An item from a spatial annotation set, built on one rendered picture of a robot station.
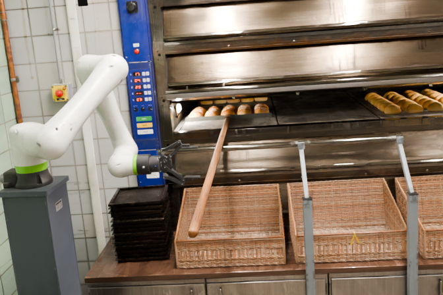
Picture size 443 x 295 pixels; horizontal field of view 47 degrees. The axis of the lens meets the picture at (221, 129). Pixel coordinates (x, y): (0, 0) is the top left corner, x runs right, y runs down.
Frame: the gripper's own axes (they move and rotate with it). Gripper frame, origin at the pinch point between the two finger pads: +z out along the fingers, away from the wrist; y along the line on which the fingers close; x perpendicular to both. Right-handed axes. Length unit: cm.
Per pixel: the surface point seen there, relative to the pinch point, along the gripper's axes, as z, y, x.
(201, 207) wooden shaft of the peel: 9, -1, 61
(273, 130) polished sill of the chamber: 35, 2, -69
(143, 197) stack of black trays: -36, 28, -40
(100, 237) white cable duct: -71, 61, -66
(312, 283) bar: 50, 65, -10
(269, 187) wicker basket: 32, 34, -66
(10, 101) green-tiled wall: -112, -25, -61
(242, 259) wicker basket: 16, 56, -20
